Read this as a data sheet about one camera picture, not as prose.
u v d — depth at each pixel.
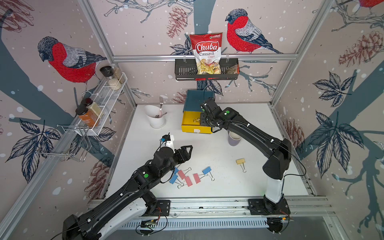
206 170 0.86
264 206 0.66
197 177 0.84
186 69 0.95
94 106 0.67
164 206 0.73
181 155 0.64
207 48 0.81
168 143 0.67
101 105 0.71
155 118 1.03
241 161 0.88
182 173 0.86
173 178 0.83
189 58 0.91
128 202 0.47
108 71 0.78
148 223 0.70
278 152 0.46
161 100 1.04
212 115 0.61
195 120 0.90
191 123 0.90
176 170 0.86
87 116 0.63
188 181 0.82
